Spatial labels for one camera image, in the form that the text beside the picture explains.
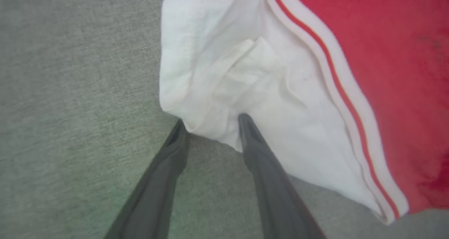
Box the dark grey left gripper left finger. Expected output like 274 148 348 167
103 119 189 239

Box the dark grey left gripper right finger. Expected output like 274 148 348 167
238 113 327 239

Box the red white sports jersey garment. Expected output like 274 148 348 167
159 0 449 226

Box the grey fabric sofa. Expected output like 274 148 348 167
0 0 449 239

